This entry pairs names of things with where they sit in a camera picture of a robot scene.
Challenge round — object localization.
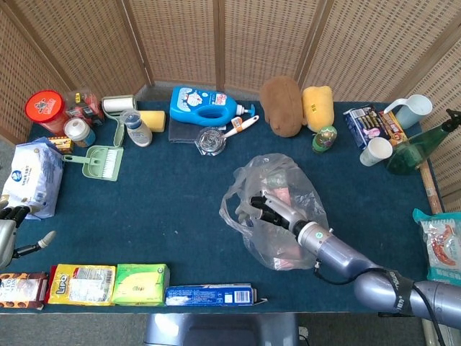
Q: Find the yellow Lipo biscuit pack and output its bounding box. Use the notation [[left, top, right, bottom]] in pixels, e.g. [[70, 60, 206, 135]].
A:
[[46, 263, 117, 307]]

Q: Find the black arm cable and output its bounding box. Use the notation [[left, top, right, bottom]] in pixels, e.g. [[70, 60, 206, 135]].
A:
[[312, 258, 448, 346]]

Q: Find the blue detergent pump bottle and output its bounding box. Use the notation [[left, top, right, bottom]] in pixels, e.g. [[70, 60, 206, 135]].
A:
[[169, 86, 257, 128]]

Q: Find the green spray bottle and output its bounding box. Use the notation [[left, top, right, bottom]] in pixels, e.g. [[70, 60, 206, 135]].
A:
[[385, 108, 461, 177]]

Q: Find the clear box with red contents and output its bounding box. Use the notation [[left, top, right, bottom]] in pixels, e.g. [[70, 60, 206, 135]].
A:
[[66, 89, 106, 128]]

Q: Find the grey robot torso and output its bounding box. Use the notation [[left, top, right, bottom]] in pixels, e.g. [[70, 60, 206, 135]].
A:
[[143, 312, 300, 346]]

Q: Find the jar with white lid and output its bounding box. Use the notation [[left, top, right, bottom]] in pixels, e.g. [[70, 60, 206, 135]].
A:
[[63, 117, 97, 148]]

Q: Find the brown cookie box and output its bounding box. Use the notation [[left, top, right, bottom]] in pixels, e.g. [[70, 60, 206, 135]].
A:
[[0, 271, 49, 311]]

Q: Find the yellow sponge block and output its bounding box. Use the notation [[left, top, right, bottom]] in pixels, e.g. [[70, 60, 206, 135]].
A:
[[138, 110, 167, 134]]

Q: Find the white paper cup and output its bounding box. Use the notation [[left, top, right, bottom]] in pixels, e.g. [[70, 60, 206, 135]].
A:
[[359, 136, 394, 167]]

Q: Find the red lidded canister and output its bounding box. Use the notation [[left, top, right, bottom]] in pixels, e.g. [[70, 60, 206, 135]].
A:
[[24, 89, 70, 138]]

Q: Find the small yellow red box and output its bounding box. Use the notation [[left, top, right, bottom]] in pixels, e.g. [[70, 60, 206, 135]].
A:
[[47, 136, 75, 156]]

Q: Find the grey folded cloth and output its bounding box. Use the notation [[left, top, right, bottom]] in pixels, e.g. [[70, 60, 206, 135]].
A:
[[168, 118, 203, 143]]

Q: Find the yellow plush toy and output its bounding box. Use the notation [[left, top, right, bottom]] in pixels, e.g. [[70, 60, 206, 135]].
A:
[[301, 84, 336, 133]]

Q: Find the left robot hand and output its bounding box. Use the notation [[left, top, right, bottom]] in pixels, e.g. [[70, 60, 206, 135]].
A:
[[0, 194, 58, 270]]

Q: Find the teal sausage snack bag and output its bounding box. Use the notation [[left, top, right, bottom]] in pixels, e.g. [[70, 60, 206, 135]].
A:
[[412, 208, 461, 288]]

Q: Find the blue toothpaste box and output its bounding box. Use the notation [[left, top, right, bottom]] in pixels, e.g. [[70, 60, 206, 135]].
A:
[[164, 283, 269, 308]]

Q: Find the green lint roller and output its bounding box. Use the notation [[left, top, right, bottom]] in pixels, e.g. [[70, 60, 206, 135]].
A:
[[101, 94, 139, 148]]

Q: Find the wicker folding screen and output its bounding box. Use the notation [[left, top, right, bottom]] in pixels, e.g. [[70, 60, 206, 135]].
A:
[[0, 0, 461, 214]]

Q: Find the white bottle with blue cap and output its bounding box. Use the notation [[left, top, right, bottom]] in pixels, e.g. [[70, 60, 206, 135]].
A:
[[120, 110, 153, 148]]

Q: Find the white blue flour bag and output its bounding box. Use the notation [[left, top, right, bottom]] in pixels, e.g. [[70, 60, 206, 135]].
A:
[[1, 136, 66, 221]]

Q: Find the clear plastic shopping bag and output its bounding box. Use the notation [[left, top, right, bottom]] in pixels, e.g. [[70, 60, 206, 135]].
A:
[[218, 153, 331, 271]]

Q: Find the green plastic dustpan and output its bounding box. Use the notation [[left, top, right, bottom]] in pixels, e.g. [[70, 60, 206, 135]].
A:
[[61, 145, 125, 182]]

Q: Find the green brush with white bristles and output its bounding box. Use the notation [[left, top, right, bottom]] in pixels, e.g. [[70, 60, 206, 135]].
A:
[[99, 148, 120, 179]]

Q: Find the green decorated egg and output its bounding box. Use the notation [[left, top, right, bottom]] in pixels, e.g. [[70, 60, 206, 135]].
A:
[[311, 124, 339, 154]]

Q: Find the pink boxed item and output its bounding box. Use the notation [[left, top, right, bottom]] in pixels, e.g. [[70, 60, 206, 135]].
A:
[[265, 172, 293, 207], [272, 252, 304, 270]]

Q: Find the steel scourer with white handle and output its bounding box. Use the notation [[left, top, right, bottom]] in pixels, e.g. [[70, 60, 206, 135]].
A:
[[194, 115, 260, 158]]

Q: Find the brown plush toy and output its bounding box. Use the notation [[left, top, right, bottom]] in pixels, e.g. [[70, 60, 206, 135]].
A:
[[259, 76, 308, 139]]

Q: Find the blue carpet table cover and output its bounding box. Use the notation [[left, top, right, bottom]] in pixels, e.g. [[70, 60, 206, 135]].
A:
[[6, 99, 437, 314]]

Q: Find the orange red snack pack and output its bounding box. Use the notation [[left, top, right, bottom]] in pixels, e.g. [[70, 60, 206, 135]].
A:
[[377, 110, 409, 148]]

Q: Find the pale blue plastic jug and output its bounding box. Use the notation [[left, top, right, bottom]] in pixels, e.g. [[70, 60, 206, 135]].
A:
[[382, 94, 434, 130]]

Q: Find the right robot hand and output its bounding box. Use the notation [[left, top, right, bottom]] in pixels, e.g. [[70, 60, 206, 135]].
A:
[[235, 190, 308, 239]]

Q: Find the dark blue printed package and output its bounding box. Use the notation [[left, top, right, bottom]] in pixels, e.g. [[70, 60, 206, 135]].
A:
[[342, 105, 388, 152]]

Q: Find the green tissue pack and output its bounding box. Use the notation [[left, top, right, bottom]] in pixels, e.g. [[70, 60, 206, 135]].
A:
[[110, 262, 171, 307]]

